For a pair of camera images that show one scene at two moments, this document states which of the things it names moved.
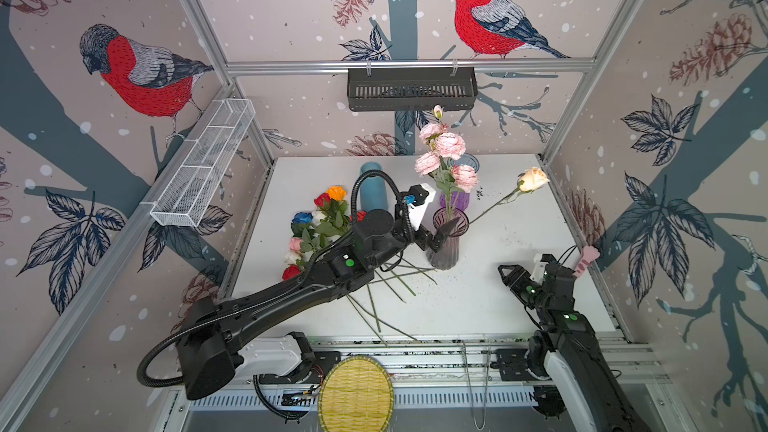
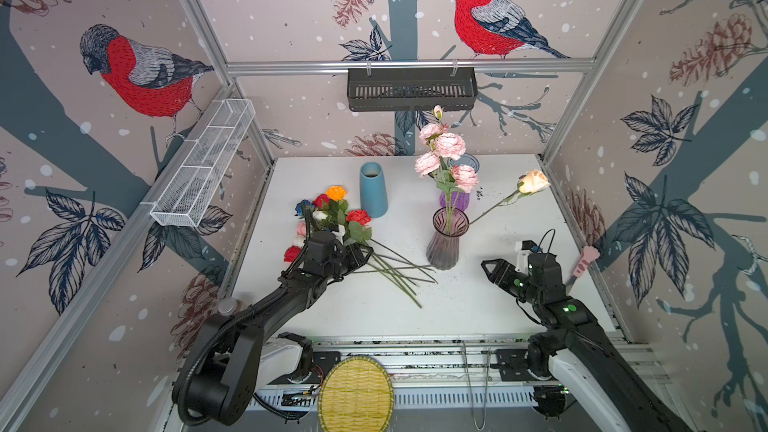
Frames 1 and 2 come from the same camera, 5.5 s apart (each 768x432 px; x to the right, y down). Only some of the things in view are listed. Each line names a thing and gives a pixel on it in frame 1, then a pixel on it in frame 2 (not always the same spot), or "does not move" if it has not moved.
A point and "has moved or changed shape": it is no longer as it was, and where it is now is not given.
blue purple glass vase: (459, 198) does not move
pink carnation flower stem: (450, 187) to (465, 178)
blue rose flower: (303, 218) has moved or changed shape
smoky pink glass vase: (448, 256) does not move
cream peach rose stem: (528, 181) does not move
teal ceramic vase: (374, 192) does not move
